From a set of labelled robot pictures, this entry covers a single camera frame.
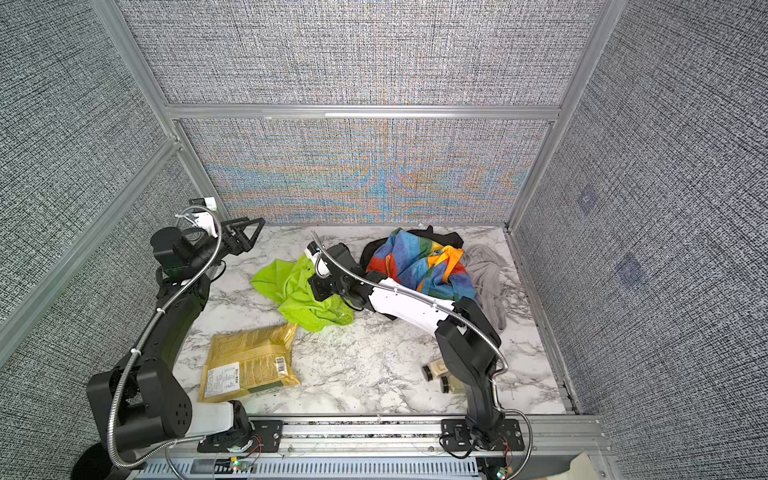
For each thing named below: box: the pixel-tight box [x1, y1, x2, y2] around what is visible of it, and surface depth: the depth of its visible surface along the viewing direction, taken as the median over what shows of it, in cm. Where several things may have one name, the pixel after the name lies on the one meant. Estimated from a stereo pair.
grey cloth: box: [463, 243, 509, 331], surface depth 104 cm
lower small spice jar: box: [441, 374, 465, 395], surface depth 80 cm
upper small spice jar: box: [421, 358, 449, 382], surface depth 82 cm
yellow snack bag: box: [197, 323, 301, 403], surface depth 81 cm
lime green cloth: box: [250, 254, 355, 333], surface depth 90 cm
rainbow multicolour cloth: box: [366, 227, 475, 301], surface depth 99 cm
